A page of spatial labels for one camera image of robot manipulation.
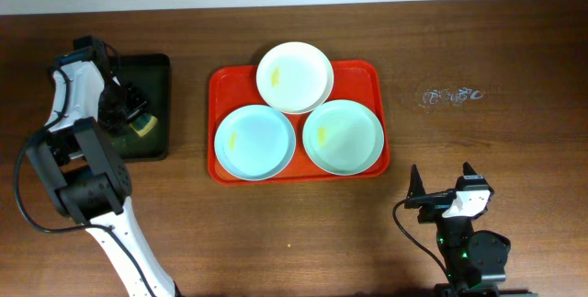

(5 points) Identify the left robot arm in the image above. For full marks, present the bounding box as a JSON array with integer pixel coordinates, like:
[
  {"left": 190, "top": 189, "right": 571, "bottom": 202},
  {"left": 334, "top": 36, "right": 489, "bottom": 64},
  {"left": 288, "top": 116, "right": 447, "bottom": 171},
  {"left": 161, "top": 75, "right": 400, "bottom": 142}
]
[{"left": 14, "top": 36, "right": 180, "bottom": 296}]

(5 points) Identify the light blue plate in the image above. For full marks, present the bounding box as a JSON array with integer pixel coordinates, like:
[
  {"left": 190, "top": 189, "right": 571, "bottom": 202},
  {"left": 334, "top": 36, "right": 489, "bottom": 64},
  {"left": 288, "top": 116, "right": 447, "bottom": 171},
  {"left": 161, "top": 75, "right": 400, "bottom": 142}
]
[{"left": 214, "top": 105, "right": 296, "bottom": 181}]

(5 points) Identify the yellow green sponge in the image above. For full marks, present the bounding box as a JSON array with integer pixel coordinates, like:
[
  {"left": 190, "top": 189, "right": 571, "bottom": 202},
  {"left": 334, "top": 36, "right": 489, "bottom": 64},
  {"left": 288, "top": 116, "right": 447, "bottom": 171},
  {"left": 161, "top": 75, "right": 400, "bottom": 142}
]
[{"left": 130, "top": 113, "right": 158, "bottom": 137}]

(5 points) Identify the red plastic tray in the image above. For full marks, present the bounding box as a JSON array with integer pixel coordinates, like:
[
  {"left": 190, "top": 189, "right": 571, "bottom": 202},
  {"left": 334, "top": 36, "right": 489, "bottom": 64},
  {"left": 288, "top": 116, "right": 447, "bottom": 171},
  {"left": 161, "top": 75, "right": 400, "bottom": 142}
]
[{"left": 208, "top": 60, "right": 386, "bottom": 186}]

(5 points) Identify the light green plate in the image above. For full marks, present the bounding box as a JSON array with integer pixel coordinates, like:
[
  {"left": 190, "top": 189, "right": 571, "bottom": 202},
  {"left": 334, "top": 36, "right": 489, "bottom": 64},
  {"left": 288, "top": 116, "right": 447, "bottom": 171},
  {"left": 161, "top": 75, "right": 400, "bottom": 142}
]
[{"left": 302, "top": 99, "right": 385, "bottom": 176}]

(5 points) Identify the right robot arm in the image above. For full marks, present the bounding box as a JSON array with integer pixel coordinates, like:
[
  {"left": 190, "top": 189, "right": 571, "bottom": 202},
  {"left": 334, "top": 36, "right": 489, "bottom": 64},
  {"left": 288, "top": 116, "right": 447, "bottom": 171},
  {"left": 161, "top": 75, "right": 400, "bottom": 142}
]
[{"left": 403, "top": 163, "right": 511, "bottom": 296}]

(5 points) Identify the black rectangular water tray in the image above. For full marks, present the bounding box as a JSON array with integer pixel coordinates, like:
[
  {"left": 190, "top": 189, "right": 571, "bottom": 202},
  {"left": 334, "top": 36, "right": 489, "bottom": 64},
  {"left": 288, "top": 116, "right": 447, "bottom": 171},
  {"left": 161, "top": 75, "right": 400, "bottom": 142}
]
[{"left": 109, "top": 53, "right": 171, "bottom": 162}]

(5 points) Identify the white plate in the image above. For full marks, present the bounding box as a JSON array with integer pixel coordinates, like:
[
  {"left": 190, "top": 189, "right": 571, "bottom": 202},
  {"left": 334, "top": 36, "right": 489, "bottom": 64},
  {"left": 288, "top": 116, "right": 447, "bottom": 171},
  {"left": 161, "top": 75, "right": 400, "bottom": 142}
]
[{"left": 255, "top": 41, "right": 334, "bottom": 115}]

